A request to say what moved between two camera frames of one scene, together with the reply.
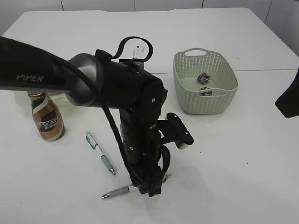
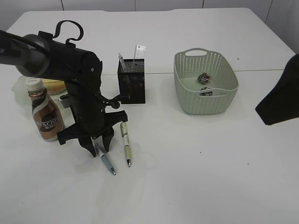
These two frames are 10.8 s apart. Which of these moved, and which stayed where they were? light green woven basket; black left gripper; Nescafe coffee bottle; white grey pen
Moved: black left gripper; white grey pen
Stayed: light green woven basket; Nescafe coffee bottle
